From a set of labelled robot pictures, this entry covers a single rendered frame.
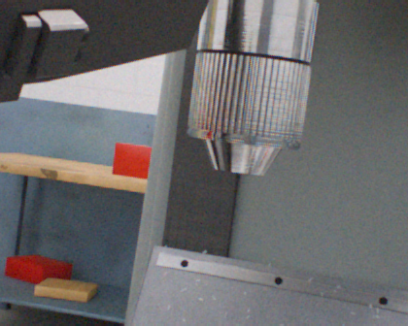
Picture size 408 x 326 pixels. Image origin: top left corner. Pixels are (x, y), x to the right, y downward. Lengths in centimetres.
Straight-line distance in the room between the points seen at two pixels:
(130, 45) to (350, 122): 50
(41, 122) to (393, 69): 443
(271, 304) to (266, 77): 41
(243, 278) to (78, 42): 54
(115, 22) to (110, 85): 471
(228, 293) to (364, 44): 23
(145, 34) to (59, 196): 481
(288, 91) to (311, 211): 40
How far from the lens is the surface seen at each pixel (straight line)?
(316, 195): 72
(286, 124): 34
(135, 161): 424
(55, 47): 21
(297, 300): 72
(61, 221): 505
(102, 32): 22
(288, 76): 33
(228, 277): 73
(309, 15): 34
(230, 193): 73
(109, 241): 494
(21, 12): 20
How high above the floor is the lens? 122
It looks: 3 degrees down
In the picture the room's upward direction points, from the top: 7 degrees clockwise
